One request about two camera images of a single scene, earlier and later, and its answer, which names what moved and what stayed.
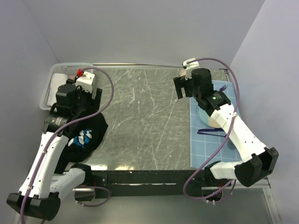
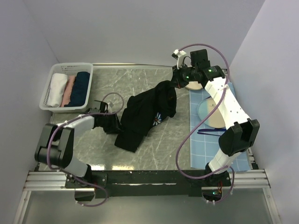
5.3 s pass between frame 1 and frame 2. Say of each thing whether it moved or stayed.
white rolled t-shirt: stayed
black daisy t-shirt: moved
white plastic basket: stayed
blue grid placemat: stayed
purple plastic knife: stayed
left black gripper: moved
